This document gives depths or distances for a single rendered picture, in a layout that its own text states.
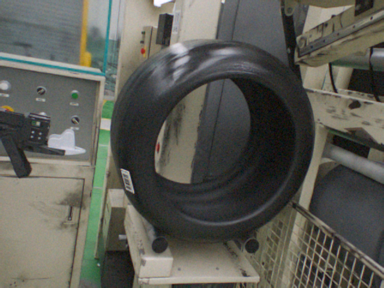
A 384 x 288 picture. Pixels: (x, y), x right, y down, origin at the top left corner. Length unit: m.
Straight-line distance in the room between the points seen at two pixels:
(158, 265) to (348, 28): 0.83
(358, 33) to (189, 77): 0.49
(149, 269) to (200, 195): 0.35
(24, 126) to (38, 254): 0.89
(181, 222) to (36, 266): 0.92
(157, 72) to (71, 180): 0.84
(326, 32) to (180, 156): 0.63
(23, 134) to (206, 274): 0.63
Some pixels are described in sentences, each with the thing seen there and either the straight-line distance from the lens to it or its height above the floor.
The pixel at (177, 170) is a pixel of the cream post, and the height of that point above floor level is 1.00.
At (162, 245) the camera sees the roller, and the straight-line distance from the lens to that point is 1.09.
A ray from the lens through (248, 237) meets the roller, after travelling 1.19.
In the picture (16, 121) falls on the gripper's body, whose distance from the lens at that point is 1.04.
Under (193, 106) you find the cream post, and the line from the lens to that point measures 1.37.
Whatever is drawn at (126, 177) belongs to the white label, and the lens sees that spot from 0.99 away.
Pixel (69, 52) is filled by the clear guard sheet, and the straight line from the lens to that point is 1.60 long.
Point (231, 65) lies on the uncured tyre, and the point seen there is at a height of 1.41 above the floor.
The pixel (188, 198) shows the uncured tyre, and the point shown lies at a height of 0.94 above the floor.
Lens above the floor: 1.42
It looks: 13 degrees down
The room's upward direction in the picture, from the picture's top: 10 degrees clockwise
